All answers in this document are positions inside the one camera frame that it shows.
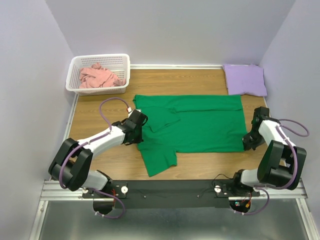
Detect green t-shirt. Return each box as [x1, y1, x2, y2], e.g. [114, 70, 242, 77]
[133, 94, 247, 177]

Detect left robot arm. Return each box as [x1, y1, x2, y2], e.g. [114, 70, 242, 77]
[48, 109, 148, 192]

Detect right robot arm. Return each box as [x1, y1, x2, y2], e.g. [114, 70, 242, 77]
[231, 106, 307, 196]

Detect white plastic basket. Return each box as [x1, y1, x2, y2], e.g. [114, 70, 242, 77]
[65, 53, 131, 96]

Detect pink t-shirt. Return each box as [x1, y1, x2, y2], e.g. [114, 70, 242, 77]
[79, 62, 126, 89]

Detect folded purple t-shirt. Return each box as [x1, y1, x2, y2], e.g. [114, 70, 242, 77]
[222, 64, 268, 97]

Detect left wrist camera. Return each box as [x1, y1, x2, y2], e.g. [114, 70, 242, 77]
[126, 107, 141, 117]

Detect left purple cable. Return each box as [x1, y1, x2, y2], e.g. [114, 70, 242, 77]
[58, 97, 133, 190]

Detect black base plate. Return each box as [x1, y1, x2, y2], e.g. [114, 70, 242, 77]
[82, 179, 261, 210]

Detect aluminium rail frame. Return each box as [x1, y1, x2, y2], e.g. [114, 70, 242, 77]
[40, 65, 320, 240]

